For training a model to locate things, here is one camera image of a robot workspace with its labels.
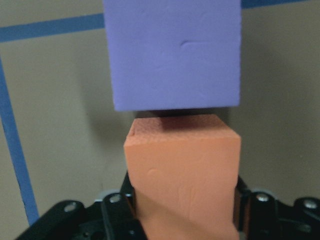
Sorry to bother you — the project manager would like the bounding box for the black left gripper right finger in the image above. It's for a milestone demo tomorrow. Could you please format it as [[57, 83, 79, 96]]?
[[233, 177, 278, 240]]

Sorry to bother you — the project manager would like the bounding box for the orange foam cube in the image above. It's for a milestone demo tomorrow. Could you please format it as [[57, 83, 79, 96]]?
[[124, 114, 241, 240]]

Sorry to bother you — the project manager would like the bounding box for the purple foam cube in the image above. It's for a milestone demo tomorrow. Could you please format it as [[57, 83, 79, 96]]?
[[103, 0, 242, 111]]

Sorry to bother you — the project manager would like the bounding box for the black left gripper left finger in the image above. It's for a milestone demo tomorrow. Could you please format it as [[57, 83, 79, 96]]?
[[101, 174, 147, 240]]

